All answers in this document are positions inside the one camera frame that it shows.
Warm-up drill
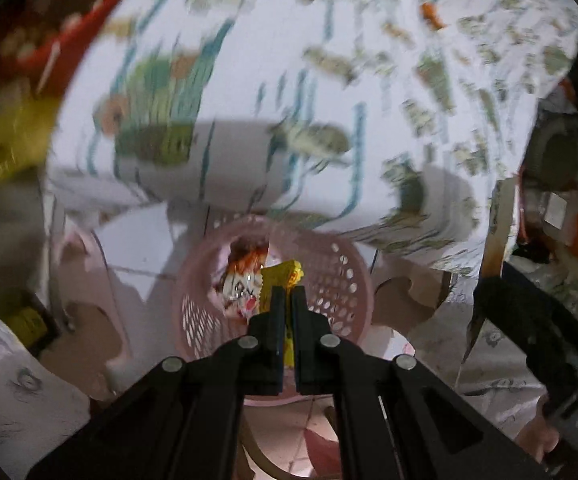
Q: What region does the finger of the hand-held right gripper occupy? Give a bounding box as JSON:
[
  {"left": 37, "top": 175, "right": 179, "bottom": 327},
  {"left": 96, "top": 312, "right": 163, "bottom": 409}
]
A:
[{"left": 473, "top": 261, "right": 576, "bottom": 377}]

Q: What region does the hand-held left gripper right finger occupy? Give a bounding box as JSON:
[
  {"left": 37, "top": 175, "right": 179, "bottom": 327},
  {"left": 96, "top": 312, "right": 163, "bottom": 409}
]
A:
[{"left": 290, "top": 285, "right": 552, "bottom": 480}]

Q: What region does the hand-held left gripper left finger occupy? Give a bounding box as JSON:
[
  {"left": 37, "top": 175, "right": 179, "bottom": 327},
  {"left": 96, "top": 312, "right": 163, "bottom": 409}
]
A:
[{"left": 26, "top": 285, "right": 287, "bottom": 480}]

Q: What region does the red and white wrapper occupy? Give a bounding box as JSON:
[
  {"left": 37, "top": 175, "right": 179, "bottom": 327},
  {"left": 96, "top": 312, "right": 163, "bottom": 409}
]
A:
[{"left": 220, "top": 260, "right": 265, "bottom": 322}]

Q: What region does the yellow wrapper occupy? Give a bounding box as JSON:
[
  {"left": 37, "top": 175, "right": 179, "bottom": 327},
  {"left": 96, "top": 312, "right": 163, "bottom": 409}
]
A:
[{"left": 261, "top": 259, "right": 305, "bottom": 368}]

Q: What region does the pink plastic basket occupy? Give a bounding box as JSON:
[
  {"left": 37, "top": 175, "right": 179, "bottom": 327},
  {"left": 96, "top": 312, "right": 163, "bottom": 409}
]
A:
[{"left": 174, "top": 215, "right": 376, "bottom": 408}]

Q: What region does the brown cardboard piece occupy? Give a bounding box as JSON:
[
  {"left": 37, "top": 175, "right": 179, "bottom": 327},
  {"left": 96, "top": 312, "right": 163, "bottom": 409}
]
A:
[{"left": 462, "top": 179, "right": 520, "bottom": 367}]

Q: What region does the person's right hand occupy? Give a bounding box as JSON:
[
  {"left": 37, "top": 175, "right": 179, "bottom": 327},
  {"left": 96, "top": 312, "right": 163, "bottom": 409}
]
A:
[{"left": 516, "top": 394, "right": 571, "bottom": 467}]

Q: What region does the white patterned cloth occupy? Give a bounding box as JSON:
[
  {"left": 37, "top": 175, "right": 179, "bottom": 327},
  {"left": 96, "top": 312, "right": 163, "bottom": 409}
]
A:
[
  {"left": 0, "top": 309, "right": 92, "bottom": 480},
  {"left": 409, "top": 304, "right": 551, "bottom": 442}
]

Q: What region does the orange and grey machine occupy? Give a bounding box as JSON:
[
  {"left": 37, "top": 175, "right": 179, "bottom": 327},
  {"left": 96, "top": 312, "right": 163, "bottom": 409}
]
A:
[{"left": 518, "top": 79, "right": 578, "bottom": 292}]

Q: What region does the pink plastic stool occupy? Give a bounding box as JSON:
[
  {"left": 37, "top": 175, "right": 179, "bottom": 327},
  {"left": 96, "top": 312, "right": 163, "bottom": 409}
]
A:
[{"left": 51, "top": 205, "right": 462, "bottom": 480}]

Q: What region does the yellow and black box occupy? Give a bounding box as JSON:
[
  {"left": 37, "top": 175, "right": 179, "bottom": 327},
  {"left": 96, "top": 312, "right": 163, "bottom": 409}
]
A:
[{"left": 8, "top": 306, "right": 50, "bottom": 349}]

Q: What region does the printed tablecloth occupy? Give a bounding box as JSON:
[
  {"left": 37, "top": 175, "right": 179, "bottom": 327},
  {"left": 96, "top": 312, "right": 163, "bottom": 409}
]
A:
[{"left": 44, "top": 0, "right": 578, "bottom": 277}]

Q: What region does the orange bottle cap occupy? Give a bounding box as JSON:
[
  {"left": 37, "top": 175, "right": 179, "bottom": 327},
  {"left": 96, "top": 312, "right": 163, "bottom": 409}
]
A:
[{"left": 420, "top": 2, "right": 445, "bottom": 29}]

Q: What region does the pile of pale round items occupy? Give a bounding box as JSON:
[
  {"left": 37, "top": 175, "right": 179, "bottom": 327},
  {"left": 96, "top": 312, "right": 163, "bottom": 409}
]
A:
[{"left": 0, "top": 0, "right": 110, "bottom": 63}]

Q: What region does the red plastic basin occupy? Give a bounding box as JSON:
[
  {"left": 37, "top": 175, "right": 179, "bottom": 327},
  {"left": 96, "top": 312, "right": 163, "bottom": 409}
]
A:
[{"left": 0, "top": 0, "right": 136, "bottom": 111}]

